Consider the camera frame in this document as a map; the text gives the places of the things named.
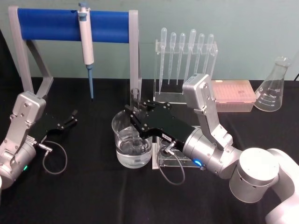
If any clear glass conical flask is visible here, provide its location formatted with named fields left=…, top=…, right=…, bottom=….
left=253, top=56, right=293, bottom=112

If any grey stand with blue bar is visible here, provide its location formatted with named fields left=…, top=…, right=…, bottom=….
left=8, top=6, right=143, bottom=101

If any glass beaker with water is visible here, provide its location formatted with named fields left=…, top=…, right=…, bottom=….
left=111, top=109, right=153, bottom=169

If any white and blue micropipette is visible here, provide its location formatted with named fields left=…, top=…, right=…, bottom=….
left=78, top=2, right=95, bottom=101

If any low clear acrylic rack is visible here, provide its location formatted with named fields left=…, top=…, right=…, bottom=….
left=151, top=136, right=204, bottom=170

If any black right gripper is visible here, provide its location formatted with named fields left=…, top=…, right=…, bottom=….
left=124, top=100, right=199, bottom=150

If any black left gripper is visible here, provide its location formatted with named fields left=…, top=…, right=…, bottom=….
left=29, top=109, right=79, bottom=143

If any thin dark gripper cable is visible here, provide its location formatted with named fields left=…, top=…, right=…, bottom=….
left=157, top=140, right=186, bottom=185
left=36, top=140, right=69, bottom=175

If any thin dark right gripper cable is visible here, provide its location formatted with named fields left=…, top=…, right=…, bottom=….
left=157, top=140, right=186, bottom=185

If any thin dark left gripper cable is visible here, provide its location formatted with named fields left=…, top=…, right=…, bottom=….
left=36, top=140, right=69, bottom=175

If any translucent pipette tip box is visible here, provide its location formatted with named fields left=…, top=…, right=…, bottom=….
left=211, top=79, right=256, bottom=113

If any tall clear acrylic pipette rack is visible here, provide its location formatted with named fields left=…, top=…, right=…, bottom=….
left=153, top=39, right=219, bottom=104

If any clear plastic transfer pipette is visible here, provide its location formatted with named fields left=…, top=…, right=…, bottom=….
left=176, top=32, right=186, bottom=85
left=130, top=88, right=141, bottom=148
left=193, top=33, right=205, bottom=76
left=158, top=27, right=168, bottom=95
left=168, top=32, right=177, bottom=85
left=184, top=28, right=197, bottom=82

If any black table cloth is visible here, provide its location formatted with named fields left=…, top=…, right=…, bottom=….
left=0, top=27, right=299, bottom=224

